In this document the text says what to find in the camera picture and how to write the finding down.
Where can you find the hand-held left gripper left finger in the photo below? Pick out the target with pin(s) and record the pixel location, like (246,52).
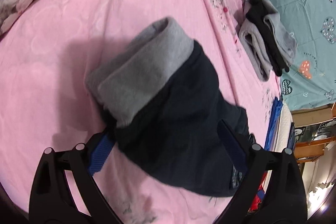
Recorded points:
(101,153)

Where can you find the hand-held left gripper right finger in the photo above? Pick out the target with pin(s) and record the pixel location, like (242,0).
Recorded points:
(235,146)

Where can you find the dark navy pants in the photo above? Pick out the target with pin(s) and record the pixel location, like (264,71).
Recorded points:
(168,113)

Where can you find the folded black pants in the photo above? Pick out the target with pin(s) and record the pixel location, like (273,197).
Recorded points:
(265,29)

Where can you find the folded light grey pants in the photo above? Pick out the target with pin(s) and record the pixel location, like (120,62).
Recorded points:
(282,29)

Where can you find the blue and red garment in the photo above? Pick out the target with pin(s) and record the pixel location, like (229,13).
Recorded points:
(271,124)

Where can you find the white quilted cloth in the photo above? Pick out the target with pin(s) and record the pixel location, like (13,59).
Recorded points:
(286,127)

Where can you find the dark blue jeans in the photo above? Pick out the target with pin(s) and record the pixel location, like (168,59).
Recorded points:
(291,137)

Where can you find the glass display cabinet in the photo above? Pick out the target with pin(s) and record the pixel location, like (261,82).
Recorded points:
(315,134)

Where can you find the pink floral bedsheet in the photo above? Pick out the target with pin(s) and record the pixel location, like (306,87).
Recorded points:
(78,29)

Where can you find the teal heart-print sheet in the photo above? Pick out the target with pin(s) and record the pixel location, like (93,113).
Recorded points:
(296,16)

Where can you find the wooden bed frame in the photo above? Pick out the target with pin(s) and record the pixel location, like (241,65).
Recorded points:
(312,113)

